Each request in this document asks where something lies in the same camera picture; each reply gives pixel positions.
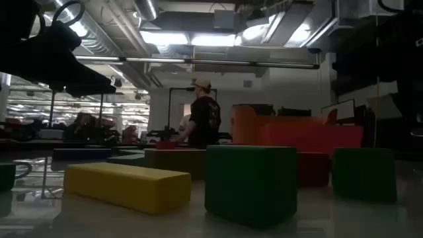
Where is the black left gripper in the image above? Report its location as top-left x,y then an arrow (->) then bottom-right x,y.
0,13 -> 117,98

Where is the long purple block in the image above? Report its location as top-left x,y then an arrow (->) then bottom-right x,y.
52,147 -> 112,163

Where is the long green block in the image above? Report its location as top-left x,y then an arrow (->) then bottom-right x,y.
106,153 -> 145,167

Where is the long yellow block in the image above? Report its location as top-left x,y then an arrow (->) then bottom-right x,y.
63,161 -> 192,215

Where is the wide yellow block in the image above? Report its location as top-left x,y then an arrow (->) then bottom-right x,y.
143,147 -> 208,181

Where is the green cube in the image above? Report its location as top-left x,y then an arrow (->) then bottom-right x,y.
332,147 -> 398,203
204,144 -> 298,229

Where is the large red block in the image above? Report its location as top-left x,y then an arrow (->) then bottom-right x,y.
296,151 -> 332,188

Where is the red machine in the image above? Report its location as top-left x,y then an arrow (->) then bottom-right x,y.
122,125 -> 140,143

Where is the white screen panel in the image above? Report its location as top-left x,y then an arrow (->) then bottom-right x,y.
321,98 -> 356,122

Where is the black monitor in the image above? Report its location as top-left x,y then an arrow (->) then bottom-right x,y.
277,107 -> 312,117
233,103 -> 275,116

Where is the pink plastic bin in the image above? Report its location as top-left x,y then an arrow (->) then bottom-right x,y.
257,124 -> 364,157

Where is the long ceiling light bar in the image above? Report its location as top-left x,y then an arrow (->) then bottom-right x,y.
75,55 -> 321,70

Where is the grey ceiling ventilation box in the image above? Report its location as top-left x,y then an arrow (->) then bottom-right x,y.
213,9 -> 248,32

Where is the orange plastic bin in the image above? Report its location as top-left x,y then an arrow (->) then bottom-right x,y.
230,104 -> 338,145

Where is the silver round air duct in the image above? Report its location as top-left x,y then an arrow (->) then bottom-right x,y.
64,5 -> 124,57

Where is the black looped cable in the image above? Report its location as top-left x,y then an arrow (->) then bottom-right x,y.
377,0 -> 406,15
52,0 -> 86,29

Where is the black table frame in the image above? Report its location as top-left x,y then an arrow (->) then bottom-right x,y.
0,138 -> 206,150

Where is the short silver air duct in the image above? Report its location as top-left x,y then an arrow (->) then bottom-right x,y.
134,0 -> 160,21

